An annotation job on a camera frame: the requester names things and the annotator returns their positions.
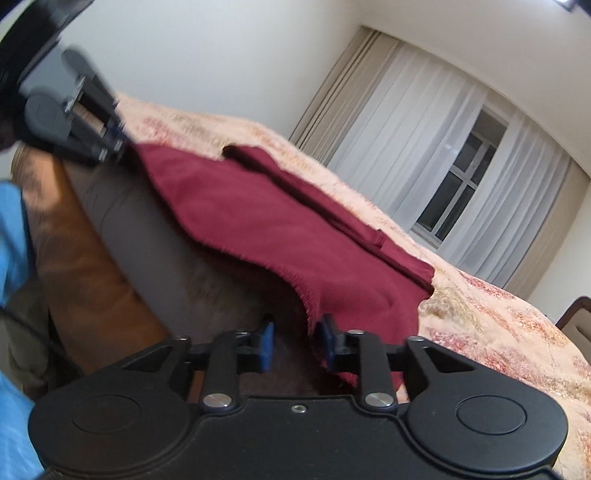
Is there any person's blue clothing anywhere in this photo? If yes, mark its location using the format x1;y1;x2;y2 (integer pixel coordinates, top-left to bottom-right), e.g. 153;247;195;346
0;181;47;480

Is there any brown padded headboard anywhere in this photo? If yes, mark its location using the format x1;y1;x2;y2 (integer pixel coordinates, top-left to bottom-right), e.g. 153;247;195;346
556;295;591;344

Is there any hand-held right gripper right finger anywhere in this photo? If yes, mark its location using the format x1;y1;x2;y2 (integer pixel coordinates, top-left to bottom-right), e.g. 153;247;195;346
318;314;477;411

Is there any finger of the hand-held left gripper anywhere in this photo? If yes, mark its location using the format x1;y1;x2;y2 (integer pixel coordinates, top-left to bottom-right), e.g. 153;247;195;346
46;131;129;164
76;62;122;132

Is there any beige curtain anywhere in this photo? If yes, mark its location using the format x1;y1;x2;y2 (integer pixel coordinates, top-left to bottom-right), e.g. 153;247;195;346
288;25;400;167
503;159;591;301

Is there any floral beige blanket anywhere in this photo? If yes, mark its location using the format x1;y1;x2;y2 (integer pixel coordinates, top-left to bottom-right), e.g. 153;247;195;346
11;90;591;462

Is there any maroon long-sleeved sweater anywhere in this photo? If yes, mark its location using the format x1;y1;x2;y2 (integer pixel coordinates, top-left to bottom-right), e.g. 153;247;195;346
129;143;435;388

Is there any window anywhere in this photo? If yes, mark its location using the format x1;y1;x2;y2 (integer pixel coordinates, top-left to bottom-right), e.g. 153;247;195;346
411;106;509;245

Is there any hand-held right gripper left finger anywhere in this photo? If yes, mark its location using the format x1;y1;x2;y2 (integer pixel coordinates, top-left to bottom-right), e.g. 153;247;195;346
121;316;277;412

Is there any sheer white curtain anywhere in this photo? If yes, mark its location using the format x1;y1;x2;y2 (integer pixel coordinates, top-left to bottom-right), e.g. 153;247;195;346
325;39;485;222
436;113;573;287

